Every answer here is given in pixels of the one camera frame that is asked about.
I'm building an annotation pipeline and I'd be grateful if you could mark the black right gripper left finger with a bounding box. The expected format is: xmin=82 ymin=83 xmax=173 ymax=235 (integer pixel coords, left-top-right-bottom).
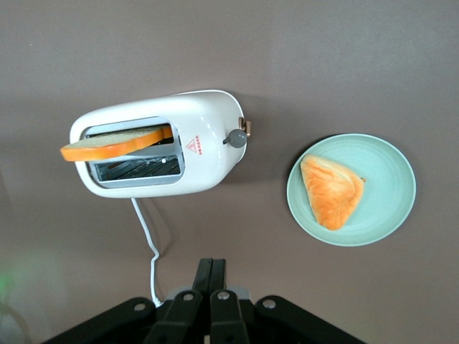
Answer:
xmin=42 ymin=257 xmax=214 ymax=344

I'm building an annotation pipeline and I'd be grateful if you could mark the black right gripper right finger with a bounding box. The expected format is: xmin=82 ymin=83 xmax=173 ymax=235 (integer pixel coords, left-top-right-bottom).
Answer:
xmin=209 ymin=257 xmax=365 ymax=344

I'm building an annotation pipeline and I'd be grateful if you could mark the white two-slot toaster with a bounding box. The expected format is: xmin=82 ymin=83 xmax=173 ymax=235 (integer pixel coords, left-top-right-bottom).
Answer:
xmin=68 ymin=89 xmax=253 ymax=199

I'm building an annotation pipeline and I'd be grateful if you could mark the triangular orange bread pastry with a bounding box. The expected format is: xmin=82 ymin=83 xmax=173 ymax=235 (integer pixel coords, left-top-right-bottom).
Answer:
xmin=300 ymin=153 xmax=367 ymax=231

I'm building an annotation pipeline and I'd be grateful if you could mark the toast bread slice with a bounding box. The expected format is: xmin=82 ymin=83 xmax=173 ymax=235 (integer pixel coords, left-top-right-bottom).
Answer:
xmin=60 ymin=123 xmax=174 ymax=163

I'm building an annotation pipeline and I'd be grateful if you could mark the pale green round plate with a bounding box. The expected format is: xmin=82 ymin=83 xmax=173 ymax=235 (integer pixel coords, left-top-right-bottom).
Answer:
xmin=285 ymin=133 xmax=417 ymax=247

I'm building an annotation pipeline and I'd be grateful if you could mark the brown table mat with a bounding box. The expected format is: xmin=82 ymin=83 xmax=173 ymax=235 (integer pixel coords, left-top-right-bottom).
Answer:
xmin=0 ymin=0 xmax=459 ymax=344

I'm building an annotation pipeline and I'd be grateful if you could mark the white toaster power cord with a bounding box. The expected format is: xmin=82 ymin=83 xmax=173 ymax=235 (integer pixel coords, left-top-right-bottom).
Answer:
xmin=131 ymin=197 xmax=166 ymax=308

